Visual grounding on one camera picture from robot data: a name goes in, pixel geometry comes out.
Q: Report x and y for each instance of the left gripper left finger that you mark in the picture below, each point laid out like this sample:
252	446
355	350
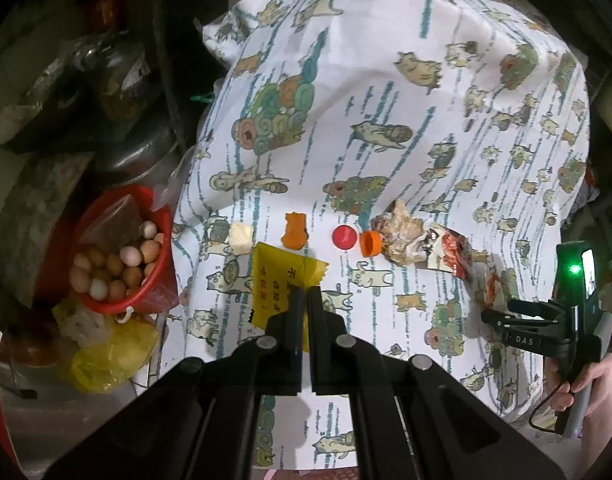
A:
199	420

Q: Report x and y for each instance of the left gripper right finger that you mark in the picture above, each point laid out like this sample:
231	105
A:
411	419

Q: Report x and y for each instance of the white red snack bag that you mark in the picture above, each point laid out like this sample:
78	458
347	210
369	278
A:
494	290

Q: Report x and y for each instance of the red clear snack wrapper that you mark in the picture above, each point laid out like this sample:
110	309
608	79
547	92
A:
447	251

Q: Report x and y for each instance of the yellow snack packet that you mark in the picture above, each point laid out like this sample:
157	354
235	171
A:
274	271

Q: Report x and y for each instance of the beige tissue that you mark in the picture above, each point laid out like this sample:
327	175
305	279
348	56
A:
402	235

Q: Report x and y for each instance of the orange bottle cap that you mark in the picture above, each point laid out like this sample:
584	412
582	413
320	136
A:
370	243

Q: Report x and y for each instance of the red bottle cap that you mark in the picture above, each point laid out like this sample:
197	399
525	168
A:
344	237

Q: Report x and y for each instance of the person's right hand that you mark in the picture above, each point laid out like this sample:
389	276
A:
595	376

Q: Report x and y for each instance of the yellow plastic bag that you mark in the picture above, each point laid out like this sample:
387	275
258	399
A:
102	367

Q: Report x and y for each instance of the red bucket of eggs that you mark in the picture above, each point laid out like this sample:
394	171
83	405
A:
121	259

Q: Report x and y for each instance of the white food scrap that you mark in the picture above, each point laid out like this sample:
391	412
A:
240	238

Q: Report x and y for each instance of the cartoon print table cloth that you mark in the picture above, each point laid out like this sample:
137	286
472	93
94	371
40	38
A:
475	113

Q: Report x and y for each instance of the steel kettle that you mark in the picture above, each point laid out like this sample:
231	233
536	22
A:
132	136

